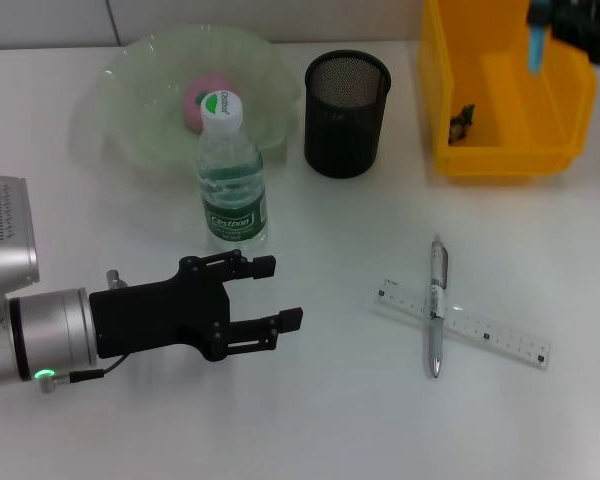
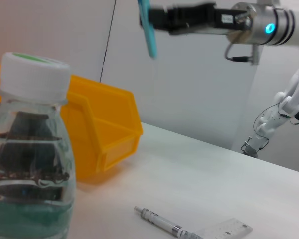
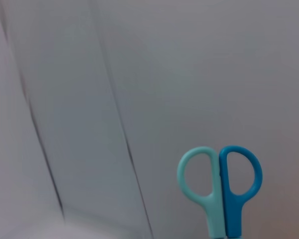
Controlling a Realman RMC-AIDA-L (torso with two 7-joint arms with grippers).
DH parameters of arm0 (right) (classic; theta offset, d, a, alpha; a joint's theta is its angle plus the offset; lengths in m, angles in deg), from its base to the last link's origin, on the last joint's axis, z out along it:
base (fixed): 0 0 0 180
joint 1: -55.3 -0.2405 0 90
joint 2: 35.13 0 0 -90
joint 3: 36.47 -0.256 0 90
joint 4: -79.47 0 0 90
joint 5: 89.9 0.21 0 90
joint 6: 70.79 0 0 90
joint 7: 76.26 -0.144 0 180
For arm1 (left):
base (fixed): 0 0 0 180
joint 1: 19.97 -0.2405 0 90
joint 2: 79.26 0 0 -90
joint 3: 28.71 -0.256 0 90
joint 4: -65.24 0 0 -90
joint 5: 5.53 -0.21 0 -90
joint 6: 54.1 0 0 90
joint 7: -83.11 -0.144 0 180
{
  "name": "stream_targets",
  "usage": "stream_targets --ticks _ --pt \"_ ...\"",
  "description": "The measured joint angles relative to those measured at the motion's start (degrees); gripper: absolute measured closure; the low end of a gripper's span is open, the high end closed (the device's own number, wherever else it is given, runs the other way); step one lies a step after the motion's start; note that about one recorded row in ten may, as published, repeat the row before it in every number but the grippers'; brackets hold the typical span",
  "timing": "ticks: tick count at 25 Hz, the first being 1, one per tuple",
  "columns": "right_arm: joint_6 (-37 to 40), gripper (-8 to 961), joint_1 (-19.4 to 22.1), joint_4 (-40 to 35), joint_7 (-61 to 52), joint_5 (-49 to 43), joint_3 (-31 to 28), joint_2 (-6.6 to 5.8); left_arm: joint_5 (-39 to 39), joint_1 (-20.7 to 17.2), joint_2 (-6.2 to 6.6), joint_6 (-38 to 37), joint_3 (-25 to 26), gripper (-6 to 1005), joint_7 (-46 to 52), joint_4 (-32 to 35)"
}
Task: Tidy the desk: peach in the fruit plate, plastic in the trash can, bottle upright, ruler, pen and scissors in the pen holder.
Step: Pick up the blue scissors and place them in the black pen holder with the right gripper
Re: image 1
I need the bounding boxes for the clear water bottle green label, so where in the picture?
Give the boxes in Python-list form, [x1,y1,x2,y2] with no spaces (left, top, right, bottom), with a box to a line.
[196,90,270,253]

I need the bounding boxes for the yellow plastic bin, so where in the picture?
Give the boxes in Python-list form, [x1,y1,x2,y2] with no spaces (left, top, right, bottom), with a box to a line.
[418,0,599,177]

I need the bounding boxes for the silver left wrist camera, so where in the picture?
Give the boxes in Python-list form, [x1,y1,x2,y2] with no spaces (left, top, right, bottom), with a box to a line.
[0,175,42,302]

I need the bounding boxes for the green glass fruit plate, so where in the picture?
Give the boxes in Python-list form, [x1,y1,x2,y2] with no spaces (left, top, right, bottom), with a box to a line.
[72,23,304,174]

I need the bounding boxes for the silver ballpoint pen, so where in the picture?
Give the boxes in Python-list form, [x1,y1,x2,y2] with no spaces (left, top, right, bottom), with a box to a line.
[426,233,450,379]

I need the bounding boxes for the blue scissors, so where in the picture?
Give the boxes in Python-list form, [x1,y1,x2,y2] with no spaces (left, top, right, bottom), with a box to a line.
[526,0,550,75]

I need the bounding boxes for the dark green binder clip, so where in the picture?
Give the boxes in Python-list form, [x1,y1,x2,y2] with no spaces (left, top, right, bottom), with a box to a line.
[447,102,477,146]

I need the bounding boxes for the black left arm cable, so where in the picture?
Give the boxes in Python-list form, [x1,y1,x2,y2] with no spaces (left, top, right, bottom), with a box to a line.
[37,353,127,395]

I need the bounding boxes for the black mesh pen holder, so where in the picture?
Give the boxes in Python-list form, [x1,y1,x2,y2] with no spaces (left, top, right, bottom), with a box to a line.
[303,48,392,180]

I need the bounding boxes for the pink toy peach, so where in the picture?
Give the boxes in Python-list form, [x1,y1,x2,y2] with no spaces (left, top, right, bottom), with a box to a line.
[181,72,240,134]

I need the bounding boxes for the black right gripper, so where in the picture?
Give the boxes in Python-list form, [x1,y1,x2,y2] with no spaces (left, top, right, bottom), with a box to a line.
[548,0,600,67]

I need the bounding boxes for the transparent plastic ruler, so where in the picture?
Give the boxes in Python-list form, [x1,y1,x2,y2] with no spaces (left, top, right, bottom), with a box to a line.
[364,277,552,371]

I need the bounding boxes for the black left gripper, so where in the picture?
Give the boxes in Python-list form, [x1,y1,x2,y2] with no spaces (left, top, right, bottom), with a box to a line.
[87,251,305,362]

